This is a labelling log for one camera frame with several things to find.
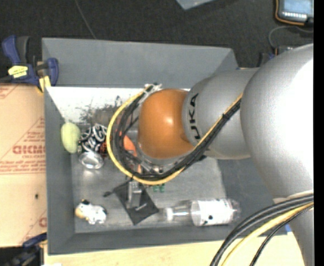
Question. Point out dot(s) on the grey metal bin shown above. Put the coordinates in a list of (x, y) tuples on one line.
[(95, 65)]

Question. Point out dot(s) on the brown cardboard board, red print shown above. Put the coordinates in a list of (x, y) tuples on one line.
[(15, 193)]

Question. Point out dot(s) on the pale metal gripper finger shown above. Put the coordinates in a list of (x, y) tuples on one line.
[(135, 189), (129, 194)]

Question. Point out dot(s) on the black flat square thing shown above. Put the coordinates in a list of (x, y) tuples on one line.
[(143, 213)]

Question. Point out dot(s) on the white and black toy animal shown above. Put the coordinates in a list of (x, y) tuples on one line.
[(92, 212)]

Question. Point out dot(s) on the clear plastic bottle, white label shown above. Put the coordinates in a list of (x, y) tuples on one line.
[(211, 212)]

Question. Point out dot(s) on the black soda can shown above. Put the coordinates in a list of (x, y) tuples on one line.
[(91, 144)]

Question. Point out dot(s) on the orange thing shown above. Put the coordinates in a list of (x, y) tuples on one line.
[(128, 145)]

